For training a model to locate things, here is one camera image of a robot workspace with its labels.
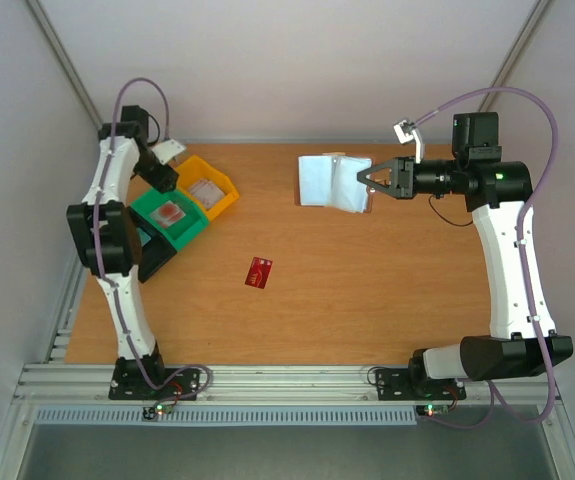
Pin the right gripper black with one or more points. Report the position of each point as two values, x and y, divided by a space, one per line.
406 177

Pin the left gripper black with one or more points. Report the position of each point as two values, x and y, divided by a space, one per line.
162 181

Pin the brown leather card holder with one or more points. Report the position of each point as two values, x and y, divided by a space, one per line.
331 180

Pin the red VIP credit card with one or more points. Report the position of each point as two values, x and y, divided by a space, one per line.
258 272

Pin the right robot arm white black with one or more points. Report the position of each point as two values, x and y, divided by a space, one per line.
523 340

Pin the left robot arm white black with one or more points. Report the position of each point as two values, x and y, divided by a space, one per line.
109 246

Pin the cards stack in yellow bin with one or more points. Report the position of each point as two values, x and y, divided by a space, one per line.
206 192

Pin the teal card in black bin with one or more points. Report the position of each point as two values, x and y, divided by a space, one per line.
144 236

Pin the yellow plastic bin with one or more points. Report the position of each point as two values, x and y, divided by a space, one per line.
194 168

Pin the green plastic bin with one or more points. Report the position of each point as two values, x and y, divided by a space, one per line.
181 233

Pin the black plastic bin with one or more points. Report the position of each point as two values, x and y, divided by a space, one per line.
155 254

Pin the left small circuit board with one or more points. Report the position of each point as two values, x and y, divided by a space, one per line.
156 412

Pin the small circuit board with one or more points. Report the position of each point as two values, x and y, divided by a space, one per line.
156 412
432 410

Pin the right small circuit board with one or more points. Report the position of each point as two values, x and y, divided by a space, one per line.
432 410

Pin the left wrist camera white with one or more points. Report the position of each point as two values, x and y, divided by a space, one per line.
168 151

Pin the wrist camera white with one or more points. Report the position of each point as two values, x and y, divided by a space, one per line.
407 132
168 151

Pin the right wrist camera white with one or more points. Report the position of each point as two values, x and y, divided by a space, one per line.
407 132

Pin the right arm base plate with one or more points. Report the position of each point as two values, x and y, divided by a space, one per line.
395 384

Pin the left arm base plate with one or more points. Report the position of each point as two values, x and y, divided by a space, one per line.
132 385

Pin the aluminium front rail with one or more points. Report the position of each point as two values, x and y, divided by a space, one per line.
232 385

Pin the grey slotted cable duct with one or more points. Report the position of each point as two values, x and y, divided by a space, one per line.
228 416

